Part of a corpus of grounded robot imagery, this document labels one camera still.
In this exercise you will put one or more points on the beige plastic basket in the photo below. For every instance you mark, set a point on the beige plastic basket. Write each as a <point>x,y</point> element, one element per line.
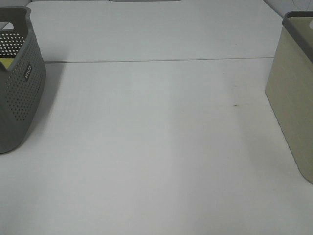
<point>289,87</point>

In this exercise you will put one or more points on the grey perforated plastic basket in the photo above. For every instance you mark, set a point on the grey perforated plastic basket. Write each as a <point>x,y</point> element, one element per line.
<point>21,85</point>

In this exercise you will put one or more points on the yellow cloth in basket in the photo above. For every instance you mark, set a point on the yellow cloth in basket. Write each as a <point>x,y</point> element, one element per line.
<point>6,62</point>

